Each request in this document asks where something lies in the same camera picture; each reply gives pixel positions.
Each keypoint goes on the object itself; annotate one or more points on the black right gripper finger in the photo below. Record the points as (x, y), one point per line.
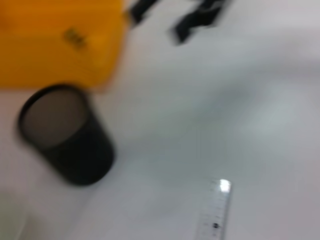
(136, 10)
(195, 22)

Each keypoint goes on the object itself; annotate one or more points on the black mesh pen holder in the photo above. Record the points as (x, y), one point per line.
(75, 150)

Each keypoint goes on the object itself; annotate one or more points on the transparent plastic ruler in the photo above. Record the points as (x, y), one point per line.
(216, 212)

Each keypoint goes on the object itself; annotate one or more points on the yellow plastic storage bin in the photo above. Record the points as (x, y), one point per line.
(50, 50)

